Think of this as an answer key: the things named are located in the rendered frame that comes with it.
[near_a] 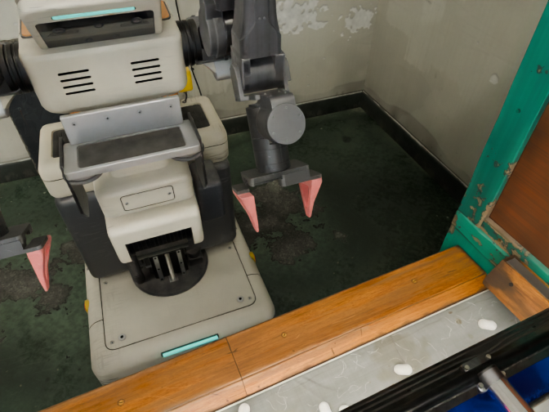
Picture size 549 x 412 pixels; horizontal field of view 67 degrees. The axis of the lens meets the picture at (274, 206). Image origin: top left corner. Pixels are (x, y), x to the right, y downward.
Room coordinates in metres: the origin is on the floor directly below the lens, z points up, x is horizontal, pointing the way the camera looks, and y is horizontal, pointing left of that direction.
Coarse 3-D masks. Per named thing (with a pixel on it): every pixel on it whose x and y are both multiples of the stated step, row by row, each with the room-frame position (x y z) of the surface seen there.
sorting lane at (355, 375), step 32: (448, 320) 0.45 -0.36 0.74; (512, 320) 0.45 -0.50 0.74; (352, 352) 0.38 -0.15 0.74; (384, 352) 0.38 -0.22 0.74; (416, 352) 0.38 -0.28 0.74; (448, 352) 0.38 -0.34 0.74; (288, 384) 0.32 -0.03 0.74; (320, 384) 0.32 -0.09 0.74; (352, 384) 0.32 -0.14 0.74; (384, 384) 0.32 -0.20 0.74
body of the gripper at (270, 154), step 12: (252, 144) 0.54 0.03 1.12; (264, 144) 0.53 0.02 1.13; (276, 144) 0.53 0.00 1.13; (264, 156) 0.52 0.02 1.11; (276, 156) 0.52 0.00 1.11; (288, 156) 0.54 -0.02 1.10; (252, 168) 0.55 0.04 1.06; (264, 168) 0.51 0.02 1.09; (276, 168) 0.51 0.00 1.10; (288, 168) 0.52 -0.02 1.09; (300, 168) 0.52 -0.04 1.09; (252, 180) 0.49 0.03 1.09; (264, 180) 0.50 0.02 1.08; (276, 180) 0.52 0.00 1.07
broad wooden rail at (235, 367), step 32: (448, 256) 0.60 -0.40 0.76; (352, 288) 0.51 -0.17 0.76; (384, 288) 0.51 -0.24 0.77; (416, 288) 0.51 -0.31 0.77; (448, 288) 0.51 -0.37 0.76; (480, 288) 0.53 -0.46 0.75; (288, 320) 0.43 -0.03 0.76; (320, 320) 0.43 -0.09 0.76; (352, 320) 0.43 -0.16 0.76; (384, 320) 0.44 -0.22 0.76; (416, 320) 0.45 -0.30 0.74; (192, 352) 0.37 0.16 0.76; (224, 352) 0.37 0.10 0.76; (256, 352) 0.37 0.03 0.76; (288, 352) 0.37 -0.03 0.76; (320, 352) 0.37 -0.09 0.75; (128, 384) 0.31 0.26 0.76; (160, 384) 0.31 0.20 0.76; (192, 384) 0.31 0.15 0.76; (224, 384) 0.31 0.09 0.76; (256, 384) 0.31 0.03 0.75
